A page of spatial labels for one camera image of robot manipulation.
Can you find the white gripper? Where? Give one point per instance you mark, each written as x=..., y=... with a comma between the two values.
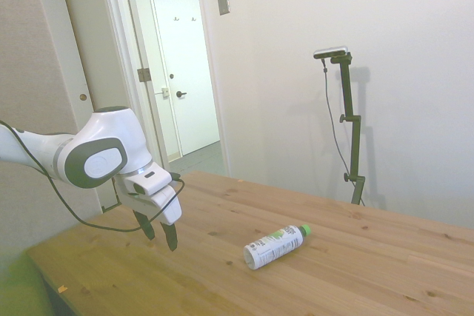
x=163, y=203

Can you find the white bottle with green cap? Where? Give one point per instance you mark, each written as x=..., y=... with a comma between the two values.
x=274, y=247

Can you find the small orange scrap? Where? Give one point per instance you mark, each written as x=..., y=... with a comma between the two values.
x=63, y=288

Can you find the brass latch plate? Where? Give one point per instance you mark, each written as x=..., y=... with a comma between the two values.
x=165, y=92

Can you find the green blurred object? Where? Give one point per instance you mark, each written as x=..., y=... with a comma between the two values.
x=18, y=290

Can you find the brown door hinge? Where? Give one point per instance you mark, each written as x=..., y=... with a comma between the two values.
x=143, y=74

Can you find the white closed door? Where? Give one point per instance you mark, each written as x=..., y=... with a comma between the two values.
x=185, y=53

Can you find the beige open door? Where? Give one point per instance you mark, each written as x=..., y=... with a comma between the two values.
x=92, y=35

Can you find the grey partition panel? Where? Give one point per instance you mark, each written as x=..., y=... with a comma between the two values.
x=29, y=53

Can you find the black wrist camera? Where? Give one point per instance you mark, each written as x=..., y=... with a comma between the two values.
x=175, y=175

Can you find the black camera stand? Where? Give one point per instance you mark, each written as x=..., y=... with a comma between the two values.
x=354, y=138

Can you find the grey wall switch plate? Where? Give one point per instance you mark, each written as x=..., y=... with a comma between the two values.
x=223, y=1

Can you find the grey exterior camera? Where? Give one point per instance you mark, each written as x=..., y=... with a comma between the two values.
x=330, y=52

